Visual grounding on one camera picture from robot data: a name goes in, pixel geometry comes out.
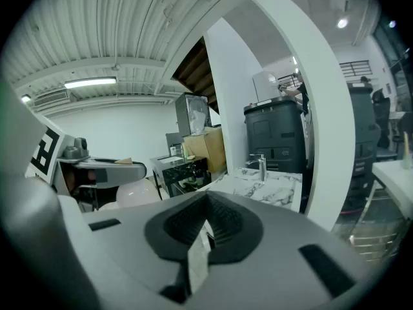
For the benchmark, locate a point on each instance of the marble sink counter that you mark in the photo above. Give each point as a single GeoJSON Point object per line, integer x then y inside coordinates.
{"type": "Point", "coordinates": [277, 186]}

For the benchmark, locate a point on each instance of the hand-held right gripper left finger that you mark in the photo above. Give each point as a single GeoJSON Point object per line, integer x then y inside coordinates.
{"type": "Point", "coordinates": [129, 237]}

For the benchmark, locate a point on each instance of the small white box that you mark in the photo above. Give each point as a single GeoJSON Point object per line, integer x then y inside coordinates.
{"type": "Point", "coordinates": [174, 149]}

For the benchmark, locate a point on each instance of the toothbrush cup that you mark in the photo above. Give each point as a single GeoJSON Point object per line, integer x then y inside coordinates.
{"type": "Point", "coordinates": [406, 158]}

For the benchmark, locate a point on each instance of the short fluorescent ceiling light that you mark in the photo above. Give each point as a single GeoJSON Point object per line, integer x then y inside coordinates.
{"type": "Point", "coordinates": [26, 98]}

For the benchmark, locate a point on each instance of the white flat panel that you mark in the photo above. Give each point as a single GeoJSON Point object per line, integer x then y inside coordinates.
{"type": "Point", "coordinates": [169, 159]}

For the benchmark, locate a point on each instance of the black office chair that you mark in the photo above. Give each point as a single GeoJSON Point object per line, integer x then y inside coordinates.
{"type": "Point", "coordinates": [382, 121]}

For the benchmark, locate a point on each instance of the white sink unit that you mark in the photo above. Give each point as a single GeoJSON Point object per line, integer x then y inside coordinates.
{"type": "Point", "coordinates": [392, 176]}

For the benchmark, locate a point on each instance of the dark grey wheeled machine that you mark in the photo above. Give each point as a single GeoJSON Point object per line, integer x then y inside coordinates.
{"type": "Point", "coordinates": [363, 140]}

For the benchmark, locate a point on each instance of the metal rack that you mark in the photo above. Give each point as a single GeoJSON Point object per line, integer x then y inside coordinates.
{"type": "Point", "coordinates": [374, 237]}

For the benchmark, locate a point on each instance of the ceiling air vent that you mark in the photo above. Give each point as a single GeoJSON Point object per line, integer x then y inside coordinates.
{"type": "Point", "coordinates": [50, 99]}

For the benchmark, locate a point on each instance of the dark grey cabinet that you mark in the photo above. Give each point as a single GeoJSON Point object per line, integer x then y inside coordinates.
{"type": "Point", "coordinates": [190, 111]}

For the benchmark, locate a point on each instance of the chrome faucet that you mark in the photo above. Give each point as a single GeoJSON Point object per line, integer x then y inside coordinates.
{"type": "Point", "coordinates": [263, 168]}

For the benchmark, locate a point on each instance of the black waste bin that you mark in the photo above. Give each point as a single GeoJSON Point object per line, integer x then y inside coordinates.
{"type": "Point", "coordinates": [274, 134]}

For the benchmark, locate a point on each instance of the large cardboard box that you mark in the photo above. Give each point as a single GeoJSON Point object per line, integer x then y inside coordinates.
{"type": "Point", "coordinates": [206, 148]}

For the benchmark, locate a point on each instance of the beige soap bar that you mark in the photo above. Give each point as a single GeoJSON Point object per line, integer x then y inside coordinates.
{"type": "Point", "coordinates": [192, 157]}

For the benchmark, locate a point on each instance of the long fluorescent ceiling light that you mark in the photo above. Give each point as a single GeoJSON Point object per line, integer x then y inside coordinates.
{"type": "Point", "coordinates": [90, 82]}

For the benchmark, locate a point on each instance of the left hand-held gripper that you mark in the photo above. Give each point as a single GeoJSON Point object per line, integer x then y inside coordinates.
{"type": "Point", "coordinates": [45, 153]}

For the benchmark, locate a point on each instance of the round ceiling spotlight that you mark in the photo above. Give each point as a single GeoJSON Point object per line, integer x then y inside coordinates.
{"type": "Point", "coordinates": [342, 23]}

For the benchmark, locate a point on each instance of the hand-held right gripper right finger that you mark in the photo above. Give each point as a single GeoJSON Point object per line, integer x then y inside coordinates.
{"type": "Point", "coordinates": [277, 270]}

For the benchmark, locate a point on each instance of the black marble vanity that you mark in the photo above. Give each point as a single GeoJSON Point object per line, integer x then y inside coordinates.
{"type": "Point", "coordinates": [180, 173]}

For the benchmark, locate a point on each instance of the white arch partition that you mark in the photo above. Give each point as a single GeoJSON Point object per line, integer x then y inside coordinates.
{"type": "Point", "coordinates": [329, 140]}

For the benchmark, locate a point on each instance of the grey gripper camera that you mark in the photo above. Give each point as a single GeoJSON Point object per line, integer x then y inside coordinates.
{"type": "Point", "coordinates": [75, 150]}

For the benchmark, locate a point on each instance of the wooden staircase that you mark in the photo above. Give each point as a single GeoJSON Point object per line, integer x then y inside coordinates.
{"type": "Point", "coordinates": [197, 73]}

